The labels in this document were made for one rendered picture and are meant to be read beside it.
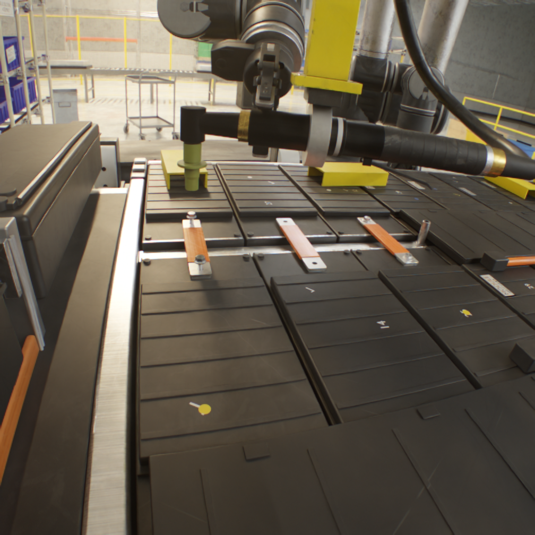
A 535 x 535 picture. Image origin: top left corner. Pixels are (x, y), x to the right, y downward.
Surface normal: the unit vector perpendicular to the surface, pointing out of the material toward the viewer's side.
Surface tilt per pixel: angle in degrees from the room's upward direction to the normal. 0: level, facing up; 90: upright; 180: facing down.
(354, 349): 0
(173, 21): 95
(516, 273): 0
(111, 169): 90
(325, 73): 90
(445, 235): 0
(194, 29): 96
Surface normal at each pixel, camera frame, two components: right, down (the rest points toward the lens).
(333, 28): 0.02, 0.51
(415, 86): -0.24, 0.50
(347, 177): 0.38, 0.51
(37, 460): 0.11, -0.86
